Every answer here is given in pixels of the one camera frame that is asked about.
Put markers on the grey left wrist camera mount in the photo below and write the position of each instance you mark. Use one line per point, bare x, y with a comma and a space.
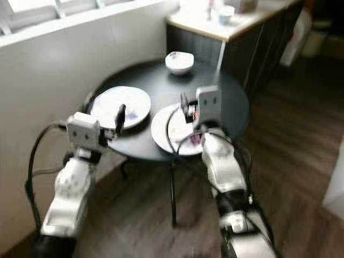
84, 131

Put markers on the black round table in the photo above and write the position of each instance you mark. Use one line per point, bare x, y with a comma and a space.
166, 80

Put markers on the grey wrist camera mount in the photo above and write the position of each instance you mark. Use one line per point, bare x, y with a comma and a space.
84, 131
208, 105

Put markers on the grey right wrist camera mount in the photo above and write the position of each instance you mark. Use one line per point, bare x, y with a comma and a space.
208, 105

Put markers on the white floral bowl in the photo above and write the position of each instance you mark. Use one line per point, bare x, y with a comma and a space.
179, 63

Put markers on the dark cabinet with wooden top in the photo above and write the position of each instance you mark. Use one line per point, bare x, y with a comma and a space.
236, 59

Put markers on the white bin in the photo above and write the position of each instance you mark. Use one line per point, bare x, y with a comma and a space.
318, 38

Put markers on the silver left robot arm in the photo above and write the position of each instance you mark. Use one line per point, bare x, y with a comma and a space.
72, 193

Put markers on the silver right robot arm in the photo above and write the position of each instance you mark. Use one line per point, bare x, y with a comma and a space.
226, 166

